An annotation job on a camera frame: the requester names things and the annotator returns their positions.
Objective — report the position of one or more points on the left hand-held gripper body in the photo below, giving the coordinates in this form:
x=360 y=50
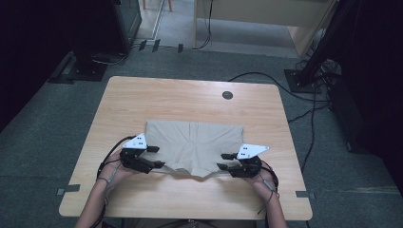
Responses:
x=133 y=160

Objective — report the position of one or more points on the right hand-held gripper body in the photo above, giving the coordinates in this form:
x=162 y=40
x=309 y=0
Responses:
x=248 y=167

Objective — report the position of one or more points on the beige short-sleeved shirt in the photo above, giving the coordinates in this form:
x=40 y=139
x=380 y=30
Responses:
x=193 y=145

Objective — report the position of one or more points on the person's right hand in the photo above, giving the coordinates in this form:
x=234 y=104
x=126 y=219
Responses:
x=261 y=183

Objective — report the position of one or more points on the person's left hand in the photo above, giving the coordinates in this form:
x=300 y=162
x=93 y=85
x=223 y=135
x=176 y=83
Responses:
x=114 y=171

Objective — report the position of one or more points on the grey tape strip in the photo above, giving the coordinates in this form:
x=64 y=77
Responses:
x=71 y=188
x=302 y=194

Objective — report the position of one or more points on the round black table grommet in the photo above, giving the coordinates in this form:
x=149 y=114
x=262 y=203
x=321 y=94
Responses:
x=227 y=95

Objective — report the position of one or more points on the black floor stand with base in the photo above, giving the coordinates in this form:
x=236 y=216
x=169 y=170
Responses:
x=85 y=72

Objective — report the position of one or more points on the black floor tape strip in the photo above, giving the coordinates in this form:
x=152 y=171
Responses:
x=156 y=45
x=142 y=45
x=180 y=48

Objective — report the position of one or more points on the dark box on floor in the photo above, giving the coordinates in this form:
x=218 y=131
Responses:
x=345 y=117

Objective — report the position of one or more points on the dark glass cabinet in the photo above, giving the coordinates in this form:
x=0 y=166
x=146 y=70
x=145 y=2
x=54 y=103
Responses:
x=130 y=22

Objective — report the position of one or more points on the slanted black metal stand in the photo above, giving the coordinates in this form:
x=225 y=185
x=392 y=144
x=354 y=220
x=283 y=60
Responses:
x=323 y=47

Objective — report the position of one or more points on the beige wooden desk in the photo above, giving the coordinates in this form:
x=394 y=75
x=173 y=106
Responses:
x=253 y=12

